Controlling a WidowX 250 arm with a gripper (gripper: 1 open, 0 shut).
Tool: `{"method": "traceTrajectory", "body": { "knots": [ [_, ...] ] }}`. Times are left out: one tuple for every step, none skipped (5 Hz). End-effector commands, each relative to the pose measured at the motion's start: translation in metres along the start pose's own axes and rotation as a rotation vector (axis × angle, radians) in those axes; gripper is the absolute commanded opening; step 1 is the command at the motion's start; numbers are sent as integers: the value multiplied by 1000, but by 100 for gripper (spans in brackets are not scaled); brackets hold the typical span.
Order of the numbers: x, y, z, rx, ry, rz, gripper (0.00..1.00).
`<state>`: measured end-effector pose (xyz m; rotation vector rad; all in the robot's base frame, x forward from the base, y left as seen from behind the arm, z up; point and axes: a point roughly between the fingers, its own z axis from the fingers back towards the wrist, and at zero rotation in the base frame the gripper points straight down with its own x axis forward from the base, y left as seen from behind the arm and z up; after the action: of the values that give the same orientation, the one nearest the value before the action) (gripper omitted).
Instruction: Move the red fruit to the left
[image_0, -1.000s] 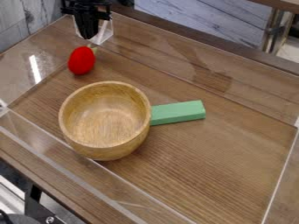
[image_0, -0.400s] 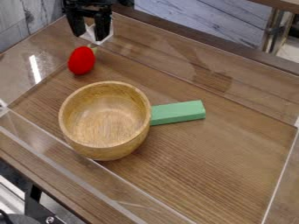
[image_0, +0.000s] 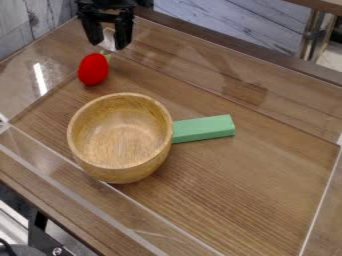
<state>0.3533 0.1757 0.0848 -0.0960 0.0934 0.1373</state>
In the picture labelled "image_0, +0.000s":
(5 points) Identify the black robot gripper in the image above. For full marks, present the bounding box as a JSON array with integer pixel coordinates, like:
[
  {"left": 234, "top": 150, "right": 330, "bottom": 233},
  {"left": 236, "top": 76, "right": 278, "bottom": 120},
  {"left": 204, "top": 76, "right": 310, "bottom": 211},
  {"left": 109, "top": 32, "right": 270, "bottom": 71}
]
[{"left": 75, "top": 0, "right": 136, "bottom": 50}]

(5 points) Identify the red felt strawberry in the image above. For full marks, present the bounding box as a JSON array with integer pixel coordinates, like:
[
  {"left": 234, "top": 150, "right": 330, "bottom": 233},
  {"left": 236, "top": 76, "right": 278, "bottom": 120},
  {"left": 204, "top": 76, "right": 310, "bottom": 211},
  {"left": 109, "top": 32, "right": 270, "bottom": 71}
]
[{"left": 77, "top": 52, "right": 109, "bottom": 86}]

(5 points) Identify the wooden bowl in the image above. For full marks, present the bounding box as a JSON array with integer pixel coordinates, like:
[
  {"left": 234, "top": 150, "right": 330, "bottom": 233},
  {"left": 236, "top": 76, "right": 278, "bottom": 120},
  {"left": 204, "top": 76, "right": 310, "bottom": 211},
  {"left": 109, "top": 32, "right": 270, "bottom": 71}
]
[{"left": 67, "top": 92, "right": 172, "bottom": 184}]

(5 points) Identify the green rectangular block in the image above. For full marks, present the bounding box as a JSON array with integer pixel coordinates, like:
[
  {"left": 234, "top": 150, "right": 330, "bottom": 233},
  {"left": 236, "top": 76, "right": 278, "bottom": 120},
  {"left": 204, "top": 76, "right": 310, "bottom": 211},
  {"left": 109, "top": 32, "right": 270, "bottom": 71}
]
[{"left": 172, "top": 114, "right": 235, "bottom": 144}]

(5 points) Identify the black table leg clamp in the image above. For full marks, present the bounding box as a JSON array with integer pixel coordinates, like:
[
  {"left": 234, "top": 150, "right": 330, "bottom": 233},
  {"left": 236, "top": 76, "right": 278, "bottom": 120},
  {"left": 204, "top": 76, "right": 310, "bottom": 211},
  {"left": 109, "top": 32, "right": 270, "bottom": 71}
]
[{"left": 28, "top": 211, "right": 76, "bottom": 256}]

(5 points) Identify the clear acrylic corner bracket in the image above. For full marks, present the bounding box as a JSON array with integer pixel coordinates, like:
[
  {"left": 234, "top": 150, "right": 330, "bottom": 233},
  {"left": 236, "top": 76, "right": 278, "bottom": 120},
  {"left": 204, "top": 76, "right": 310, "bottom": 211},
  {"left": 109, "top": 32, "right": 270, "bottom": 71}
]
[{"left": 99, "top": 27, "right": 116, "bottom": 52}]

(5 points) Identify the wooden furniture frame background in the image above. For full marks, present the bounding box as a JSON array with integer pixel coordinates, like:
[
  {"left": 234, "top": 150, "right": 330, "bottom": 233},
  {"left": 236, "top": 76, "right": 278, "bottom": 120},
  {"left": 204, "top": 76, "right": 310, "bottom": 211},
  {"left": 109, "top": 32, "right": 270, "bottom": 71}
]
[{"left": 284, "top": 0, "right": 342, "bottom": 63}]

